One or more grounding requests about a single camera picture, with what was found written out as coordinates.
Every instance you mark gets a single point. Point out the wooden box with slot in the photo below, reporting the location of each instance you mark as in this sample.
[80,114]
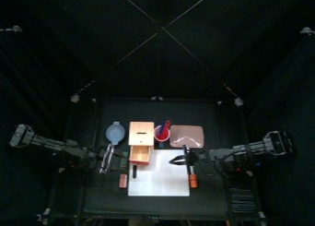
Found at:
[142,133]

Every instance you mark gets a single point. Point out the pink square container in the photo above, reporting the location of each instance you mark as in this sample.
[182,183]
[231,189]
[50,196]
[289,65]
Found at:
[187,136]

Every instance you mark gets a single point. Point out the wooden drawer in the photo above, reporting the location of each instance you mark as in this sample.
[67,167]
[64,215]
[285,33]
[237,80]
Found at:
[139,156]

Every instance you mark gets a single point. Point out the salmon sushi toy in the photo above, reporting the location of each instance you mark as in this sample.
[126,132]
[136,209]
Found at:
[123,181]

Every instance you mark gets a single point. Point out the black marker pen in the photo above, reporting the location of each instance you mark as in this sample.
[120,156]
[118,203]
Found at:
[134,172]

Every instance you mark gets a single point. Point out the blue toy utensil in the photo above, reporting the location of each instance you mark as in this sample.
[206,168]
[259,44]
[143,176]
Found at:
[162,130]

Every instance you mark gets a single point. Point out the orange toy carrot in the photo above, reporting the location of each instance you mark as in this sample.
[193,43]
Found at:
[193,180]

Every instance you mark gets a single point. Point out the pink cup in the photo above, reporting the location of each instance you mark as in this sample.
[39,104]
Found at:
[161,134]

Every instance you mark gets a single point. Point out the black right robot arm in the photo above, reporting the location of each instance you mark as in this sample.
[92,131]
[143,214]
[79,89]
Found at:
[250,148]

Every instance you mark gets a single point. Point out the black printed label sheet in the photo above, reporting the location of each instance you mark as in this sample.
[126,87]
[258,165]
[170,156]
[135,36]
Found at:
[242,200]

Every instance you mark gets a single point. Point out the white cutting board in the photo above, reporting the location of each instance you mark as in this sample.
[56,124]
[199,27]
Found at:
[161,177]

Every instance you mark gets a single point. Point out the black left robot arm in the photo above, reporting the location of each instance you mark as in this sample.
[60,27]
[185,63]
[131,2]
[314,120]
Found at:
[44,141]

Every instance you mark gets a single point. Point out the metal frame clamp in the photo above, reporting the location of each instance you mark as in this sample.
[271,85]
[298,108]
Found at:
[15,29]
[239,101]
[156,98]
[307,30]
[75,97]

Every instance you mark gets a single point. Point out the light blue bowl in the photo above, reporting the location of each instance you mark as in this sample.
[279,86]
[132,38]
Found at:
[115,133]

